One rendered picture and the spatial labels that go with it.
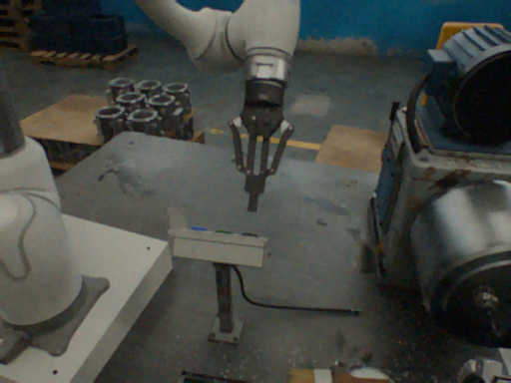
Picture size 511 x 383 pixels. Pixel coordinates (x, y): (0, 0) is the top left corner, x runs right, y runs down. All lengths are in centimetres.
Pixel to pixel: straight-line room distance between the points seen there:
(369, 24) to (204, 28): 521
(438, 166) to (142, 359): 72
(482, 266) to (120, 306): 68
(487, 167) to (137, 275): 77
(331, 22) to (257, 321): 539
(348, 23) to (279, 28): 526
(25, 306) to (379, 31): 562
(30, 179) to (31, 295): 24
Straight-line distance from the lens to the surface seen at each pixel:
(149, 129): 254
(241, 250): 68
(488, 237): 69
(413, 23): 596
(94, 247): 102
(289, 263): 104
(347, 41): 603
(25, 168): 87
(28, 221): 74
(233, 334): 89
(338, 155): 291
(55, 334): 87
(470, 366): 64
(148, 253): 97
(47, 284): 78
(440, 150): 86
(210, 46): 82
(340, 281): 102
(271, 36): 73
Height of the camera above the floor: 154
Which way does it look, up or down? 35 degrees down
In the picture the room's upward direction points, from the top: straight up
